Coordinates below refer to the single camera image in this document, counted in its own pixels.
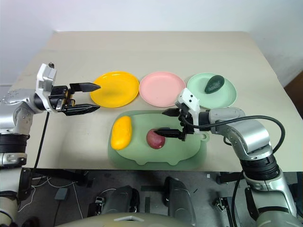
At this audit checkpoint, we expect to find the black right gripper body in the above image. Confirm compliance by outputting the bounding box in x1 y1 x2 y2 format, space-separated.
178 105 195 142

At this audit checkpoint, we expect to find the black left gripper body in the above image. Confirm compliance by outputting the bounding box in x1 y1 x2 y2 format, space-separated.
48 85 76 112

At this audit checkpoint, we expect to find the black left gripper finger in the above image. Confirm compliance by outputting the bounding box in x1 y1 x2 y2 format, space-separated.
69 82 102 94
63 103 101 117

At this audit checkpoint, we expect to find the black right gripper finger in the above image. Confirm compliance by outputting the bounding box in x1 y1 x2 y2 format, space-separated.
161 108 180 117
154 127 183 140

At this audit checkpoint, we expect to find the pink plate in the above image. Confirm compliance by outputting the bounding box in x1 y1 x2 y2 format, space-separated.
139 71 187 108

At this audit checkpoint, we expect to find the yellow plate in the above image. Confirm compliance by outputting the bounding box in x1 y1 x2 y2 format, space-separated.
89 70 140 108

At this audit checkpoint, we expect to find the green plate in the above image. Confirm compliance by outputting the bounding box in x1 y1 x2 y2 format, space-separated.
187 72 238 110

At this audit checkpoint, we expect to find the dark red round fruit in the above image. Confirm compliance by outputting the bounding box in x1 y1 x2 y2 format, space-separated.
146 129 166 150

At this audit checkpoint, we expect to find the green pig-shaped cutting board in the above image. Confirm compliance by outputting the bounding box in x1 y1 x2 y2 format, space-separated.
107 110 210 170

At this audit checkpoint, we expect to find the yellow mango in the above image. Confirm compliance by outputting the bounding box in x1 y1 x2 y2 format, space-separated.
110 115 133 150

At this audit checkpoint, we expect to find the dark green avocado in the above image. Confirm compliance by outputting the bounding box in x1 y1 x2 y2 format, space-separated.
204 75 225 94

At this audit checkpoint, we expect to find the grey rounded leg shell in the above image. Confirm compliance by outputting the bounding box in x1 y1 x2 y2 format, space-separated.
104 185 141 216
164 176 197 225

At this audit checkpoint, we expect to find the grey box on floor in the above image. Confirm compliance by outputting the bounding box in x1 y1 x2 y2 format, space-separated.
54 188 70 201

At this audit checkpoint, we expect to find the beige rounded robot torso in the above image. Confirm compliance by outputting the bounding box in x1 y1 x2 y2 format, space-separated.
55 212 197 227

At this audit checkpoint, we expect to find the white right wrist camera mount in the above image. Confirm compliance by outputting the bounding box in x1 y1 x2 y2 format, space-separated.
176 88 202 134

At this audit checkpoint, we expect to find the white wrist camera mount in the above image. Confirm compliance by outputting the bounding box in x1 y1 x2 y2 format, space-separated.
35 62 58 112
176 88 202 134

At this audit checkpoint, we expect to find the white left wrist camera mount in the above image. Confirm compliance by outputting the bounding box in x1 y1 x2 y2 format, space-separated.
35 62 58 112

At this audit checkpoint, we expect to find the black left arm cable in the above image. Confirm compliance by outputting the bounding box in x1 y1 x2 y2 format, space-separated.
32 111 51 171

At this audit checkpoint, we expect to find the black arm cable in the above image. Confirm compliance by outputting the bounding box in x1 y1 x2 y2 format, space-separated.
32 111 51 171
181 115 286 227

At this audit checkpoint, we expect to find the black table frame bracket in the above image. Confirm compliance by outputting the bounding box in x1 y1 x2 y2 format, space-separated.
216 172 245 184

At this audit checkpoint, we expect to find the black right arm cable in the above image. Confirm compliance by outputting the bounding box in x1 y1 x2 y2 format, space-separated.
181 115 286 227

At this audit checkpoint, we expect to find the white floor cable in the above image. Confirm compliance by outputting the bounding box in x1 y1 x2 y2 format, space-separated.
18 177 84 219

